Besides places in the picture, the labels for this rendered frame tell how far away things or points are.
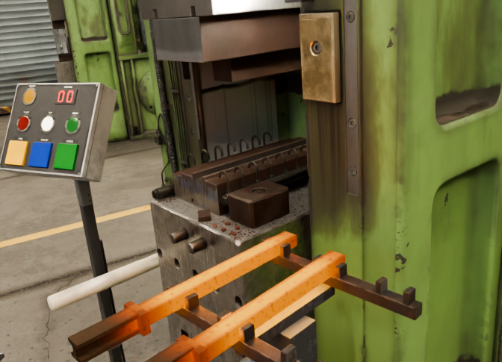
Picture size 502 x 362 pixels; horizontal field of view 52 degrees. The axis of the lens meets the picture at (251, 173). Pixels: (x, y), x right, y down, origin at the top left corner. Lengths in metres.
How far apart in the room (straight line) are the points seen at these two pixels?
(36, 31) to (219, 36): 7.93
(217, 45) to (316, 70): 0.24
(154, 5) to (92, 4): 4.71
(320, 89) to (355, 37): 0.12
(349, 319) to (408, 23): 0.65
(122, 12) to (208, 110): 4.45
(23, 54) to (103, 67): 3.16
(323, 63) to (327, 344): 0.68
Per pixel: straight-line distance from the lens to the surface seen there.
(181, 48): 1.20
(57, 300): 1.59
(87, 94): 1.58
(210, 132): 1.48
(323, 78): 1.03
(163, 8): 1.24
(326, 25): 1.02
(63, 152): 1.57
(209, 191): 1.22
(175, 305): 0.80
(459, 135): 1.13
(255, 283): 1.15
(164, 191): 1.36
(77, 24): 5.91
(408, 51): 0.95
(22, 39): 8.99
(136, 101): 5.95
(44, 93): 1.70
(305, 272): 0.82
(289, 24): 1.29
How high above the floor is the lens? 1.38
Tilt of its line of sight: 18 degrees down
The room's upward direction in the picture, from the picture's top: 5 degrees counter-clockwise
